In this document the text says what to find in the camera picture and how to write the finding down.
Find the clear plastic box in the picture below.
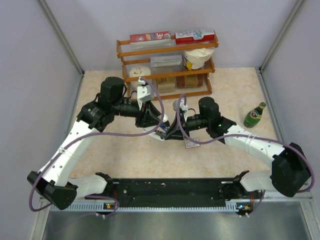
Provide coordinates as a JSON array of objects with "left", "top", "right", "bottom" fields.
[{"left": 150, "top": 55, "right": 183, "bottom": 75}]

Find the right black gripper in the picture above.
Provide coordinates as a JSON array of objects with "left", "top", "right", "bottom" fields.
[{"left": 164, "top": 112, "right": 210, "bottom": 141}]

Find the wooden three-tier shelf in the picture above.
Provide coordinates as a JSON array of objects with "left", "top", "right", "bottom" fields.
[{"left": 116, "top": 35, "right": 219, "bottom": 99}]

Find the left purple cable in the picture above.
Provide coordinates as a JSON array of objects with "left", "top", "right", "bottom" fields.
[{"left": 28, "top": 77, "right": 166, "bottom": 212}]

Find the red white toothpaste box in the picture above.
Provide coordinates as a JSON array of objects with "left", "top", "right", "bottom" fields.
[{"left": 175, "top": 29, "right": 216, "bottom": 45}]

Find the white slotted cable duct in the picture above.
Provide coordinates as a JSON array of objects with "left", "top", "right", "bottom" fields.
[{"left": 62, "top": 201, "right": 239, "bottom": 213}]

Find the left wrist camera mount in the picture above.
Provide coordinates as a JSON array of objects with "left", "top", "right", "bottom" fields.
[{"left": 137, "top": 77, "right": 154, "bottom": 104}]

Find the green glass bottle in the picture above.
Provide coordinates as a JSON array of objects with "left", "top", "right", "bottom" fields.
[{"left": 243, "top": 102, "right": 267, "bottom": 128}]

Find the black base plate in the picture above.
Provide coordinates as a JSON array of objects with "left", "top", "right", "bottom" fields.
[{"left": 89, "top": 178, "right": 257, "bottom": 208}]

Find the tan cardboard box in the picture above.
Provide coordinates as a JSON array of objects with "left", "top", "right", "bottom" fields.
[{"left": 156, "top": 76, "right": 176, "bottom": 93}]

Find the small white paper roll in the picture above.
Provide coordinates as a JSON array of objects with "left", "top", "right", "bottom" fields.
[{"left": 129, "top": 65, "right": 151, "bottom": 78}]

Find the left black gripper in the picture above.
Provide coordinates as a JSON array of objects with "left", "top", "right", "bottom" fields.
[{"left": 112, "top": 99, "right": 164, "bottom": 128}]

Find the red foil wrap box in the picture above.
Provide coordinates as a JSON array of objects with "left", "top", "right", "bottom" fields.
[{"left": 129, "top": 31, "right": 172, "bottom": 49}]

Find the brown brick-pattern box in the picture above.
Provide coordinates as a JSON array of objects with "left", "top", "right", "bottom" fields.
[{"left": 176, "top": 74, "right": 204, "bottom": 89}]

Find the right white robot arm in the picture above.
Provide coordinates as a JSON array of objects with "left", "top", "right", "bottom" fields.
[{"left": 173, "top": 95, "right": 315, "bottom": 198}]

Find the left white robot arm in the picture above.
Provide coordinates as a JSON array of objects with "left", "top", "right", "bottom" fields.
[{"left": 27, "top": 76, "right": 166, "bottom": 210}]

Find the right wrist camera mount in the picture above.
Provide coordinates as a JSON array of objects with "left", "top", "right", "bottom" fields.
[{"left": 172, "top": 99, "right": 189, "bottom": 119}]

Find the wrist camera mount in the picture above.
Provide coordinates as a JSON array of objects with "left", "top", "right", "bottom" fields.
[
  {"left": 137, "top": 77, "right": 154, "bottom": 104},
  {"left": 172, "top": 99, "right": 189, "bottom": 119}
]

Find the small staple box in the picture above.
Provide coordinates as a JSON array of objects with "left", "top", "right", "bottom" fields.
[{"left": 184, "top": 140, "right": 201, "bottom": 149}]

